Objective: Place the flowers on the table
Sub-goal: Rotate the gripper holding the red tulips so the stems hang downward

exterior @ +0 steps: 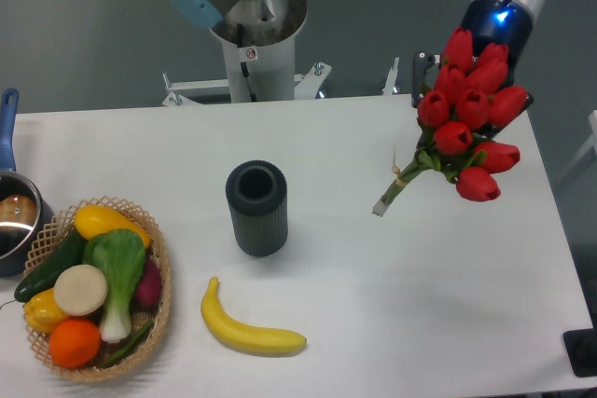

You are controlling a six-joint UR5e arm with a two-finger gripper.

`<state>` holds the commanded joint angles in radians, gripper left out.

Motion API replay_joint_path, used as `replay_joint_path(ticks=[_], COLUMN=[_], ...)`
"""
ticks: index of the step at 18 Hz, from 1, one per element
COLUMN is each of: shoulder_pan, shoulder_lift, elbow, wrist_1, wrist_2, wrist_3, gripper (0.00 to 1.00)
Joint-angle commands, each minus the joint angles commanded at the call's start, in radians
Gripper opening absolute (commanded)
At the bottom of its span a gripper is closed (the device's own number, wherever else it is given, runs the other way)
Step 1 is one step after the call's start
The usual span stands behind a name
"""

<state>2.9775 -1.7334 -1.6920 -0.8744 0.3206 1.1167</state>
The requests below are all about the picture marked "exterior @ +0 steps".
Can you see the red tulip bouquet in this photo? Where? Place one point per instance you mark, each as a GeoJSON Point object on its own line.
{"type": "Point", "coordinates": [471, 170]}

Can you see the black table clamp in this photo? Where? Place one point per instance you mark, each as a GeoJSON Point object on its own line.
{"type": "Point", "coordinates": [422, 63]}

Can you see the white chair part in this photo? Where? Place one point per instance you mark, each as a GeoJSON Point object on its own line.
{"type": "Point", "coordinates": [581, 160]}

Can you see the dark grey ribbed vase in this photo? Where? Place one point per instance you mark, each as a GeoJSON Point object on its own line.
{"type": "Point", "coordinates": [256, 192]}

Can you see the black device at edge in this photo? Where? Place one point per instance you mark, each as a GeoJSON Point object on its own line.
{"type": "Point", "coordinates": [580, 346]}

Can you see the yellow banana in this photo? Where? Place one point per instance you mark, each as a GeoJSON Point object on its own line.
{"type": "Point", "coordinates": [243, 337]}

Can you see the green bok choy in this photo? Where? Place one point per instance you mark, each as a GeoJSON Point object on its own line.
{"type": "Point", "coordinates": [120, 255]}

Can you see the purple red onion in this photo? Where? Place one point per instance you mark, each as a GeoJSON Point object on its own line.
{"type": "Point", "coordinates": [148, 290]}

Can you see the yellow squash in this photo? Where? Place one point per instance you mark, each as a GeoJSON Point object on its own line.
{"type": "Point", "coordinates": [93, 220]}

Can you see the woven wicker basket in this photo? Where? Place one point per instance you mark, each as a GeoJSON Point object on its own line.
{"type": "Point", "coordinates": [47, 241]}

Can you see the dark green cucumber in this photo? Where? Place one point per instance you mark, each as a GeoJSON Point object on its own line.
{"type": "Point", "coordinates": [68, 253]}

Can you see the beige round biscuit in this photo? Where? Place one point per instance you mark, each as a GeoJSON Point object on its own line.
{"type": "Point", "coordinates": [80, 290]}

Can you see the green chili pepper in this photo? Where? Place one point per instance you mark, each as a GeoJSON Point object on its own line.
{"type": "Point", "coordinates": [129, 347]}

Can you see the orange fruit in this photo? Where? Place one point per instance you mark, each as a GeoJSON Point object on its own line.
{"type": "Point", "coordinates": [74, 343]}

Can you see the yellow bell pepper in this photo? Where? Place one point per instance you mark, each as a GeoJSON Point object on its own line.
{"type": "Point", "coordinates": [42, 312]}

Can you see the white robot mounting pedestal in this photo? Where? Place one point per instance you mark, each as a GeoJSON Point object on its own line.
{"type": "Point", "coordinates": [254, 74]}

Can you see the blue handled saucepan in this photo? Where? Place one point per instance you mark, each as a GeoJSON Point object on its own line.
{"type": "Point", "coordinates": [23, 210]}

